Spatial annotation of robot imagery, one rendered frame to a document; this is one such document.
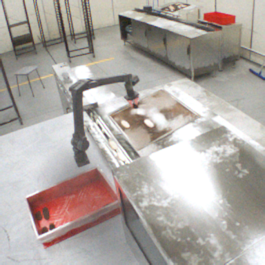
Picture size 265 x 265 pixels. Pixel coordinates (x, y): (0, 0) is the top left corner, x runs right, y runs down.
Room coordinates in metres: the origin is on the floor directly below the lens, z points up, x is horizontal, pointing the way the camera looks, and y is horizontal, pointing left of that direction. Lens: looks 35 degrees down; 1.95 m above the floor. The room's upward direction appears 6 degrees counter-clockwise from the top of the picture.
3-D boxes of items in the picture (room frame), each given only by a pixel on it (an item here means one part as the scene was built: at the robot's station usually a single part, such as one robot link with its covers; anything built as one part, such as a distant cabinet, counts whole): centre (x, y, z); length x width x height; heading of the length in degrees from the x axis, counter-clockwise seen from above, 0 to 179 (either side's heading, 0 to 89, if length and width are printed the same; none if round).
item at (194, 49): (5.60, -0.99, 0.51); 3.00 x 1.26 x 1.03; 22
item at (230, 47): (4.83, -1.75, 0.44); 0.70 x 0.55 x 0.87; 22
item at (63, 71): (2.54, 0.61, 0.89); 1.25 x 0.18 x 0.09; 22
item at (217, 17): (4.83, -1.75, 0.94); 0.51 x 0.36 x 0.13; 26
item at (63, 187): (0.94, 0.38, 0.88); 0.49 x 0.34 x 0.10; 117
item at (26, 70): (4.48, 1.85, 0.23); 0.36 x 0.36 x 0.46; 68
